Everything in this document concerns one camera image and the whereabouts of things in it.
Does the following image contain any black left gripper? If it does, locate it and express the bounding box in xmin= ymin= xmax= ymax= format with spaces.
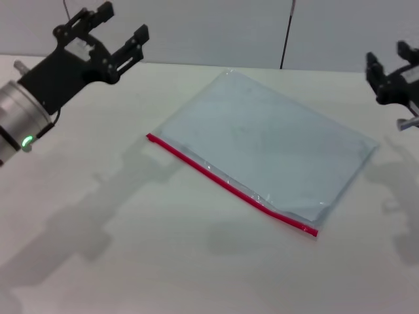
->
xmin=17 ymin=1 xmax=151 ymax=116

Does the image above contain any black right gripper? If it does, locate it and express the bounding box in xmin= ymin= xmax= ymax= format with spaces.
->
xmin=364 ymin=40 xmax=419 ymax=108

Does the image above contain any clear document bag red zipper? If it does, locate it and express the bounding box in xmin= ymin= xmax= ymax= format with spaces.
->
xmin=145 ymin=67 xmax=381 ymax=242

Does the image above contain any silver right wrist plug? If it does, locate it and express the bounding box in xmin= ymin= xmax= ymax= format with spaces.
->
xmin=396 ymin=116 xmax=419 ymax=132

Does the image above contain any thick black wall strip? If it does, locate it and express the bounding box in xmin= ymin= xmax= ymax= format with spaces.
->
xmin=279 ymin=0 xmax=297 ymax=70

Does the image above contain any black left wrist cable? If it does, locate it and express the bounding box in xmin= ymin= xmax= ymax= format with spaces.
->
xmin=35 ymin=109 xmax=62 ymax=141

